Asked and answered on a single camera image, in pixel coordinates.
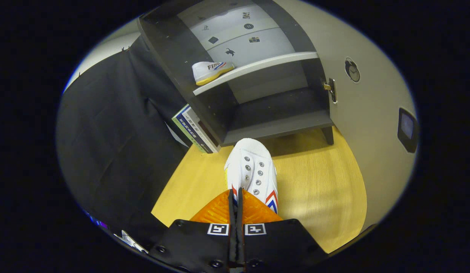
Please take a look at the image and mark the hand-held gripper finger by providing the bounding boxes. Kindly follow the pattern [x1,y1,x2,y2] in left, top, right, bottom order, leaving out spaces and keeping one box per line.
[149,189,235,273]
[237,188,328,273]

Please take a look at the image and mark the white shoe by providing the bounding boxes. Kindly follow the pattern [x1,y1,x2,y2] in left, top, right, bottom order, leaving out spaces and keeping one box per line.
[224,138,278,215]
[192,61,235,86]

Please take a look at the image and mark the dark grey shoe cabinet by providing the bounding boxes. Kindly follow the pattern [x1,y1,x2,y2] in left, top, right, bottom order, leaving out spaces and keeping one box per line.
[136,0,336,147]

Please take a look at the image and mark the beige shoe cabinet door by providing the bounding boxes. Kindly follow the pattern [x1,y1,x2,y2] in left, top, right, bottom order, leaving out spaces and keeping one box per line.
[273,0,419,232]

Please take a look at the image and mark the blue book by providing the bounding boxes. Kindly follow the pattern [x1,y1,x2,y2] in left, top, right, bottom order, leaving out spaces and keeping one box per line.
[174,108,216,152]

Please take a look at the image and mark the white book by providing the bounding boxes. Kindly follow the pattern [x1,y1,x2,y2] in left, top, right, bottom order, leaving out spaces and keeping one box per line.
[182,104,221,150]

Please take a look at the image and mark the black backdrop cloth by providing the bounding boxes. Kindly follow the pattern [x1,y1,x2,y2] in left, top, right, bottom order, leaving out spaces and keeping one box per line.
[56,36,190,251]

